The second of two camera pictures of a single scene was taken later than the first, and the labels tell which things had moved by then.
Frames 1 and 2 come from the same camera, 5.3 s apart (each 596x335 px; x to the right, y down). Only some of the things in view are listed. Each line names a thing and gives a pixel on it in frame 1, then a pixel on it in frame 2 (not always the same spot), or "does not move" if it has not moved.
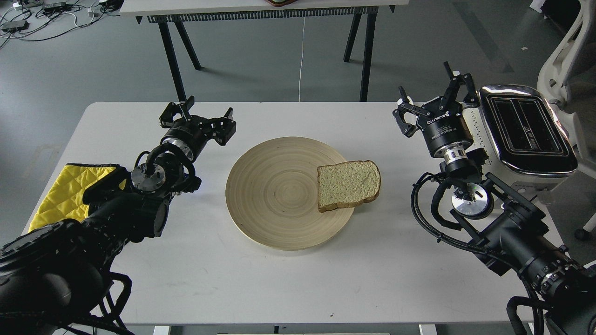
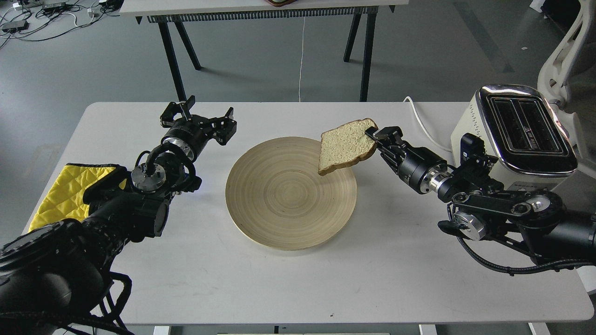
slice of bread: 347,184 → 345,144
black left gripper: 192,133 does not move
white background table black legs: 165,13 does not move
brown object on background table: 280,3 does not move
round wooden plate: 272,194 does not move
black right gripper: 442,121 → 419,168
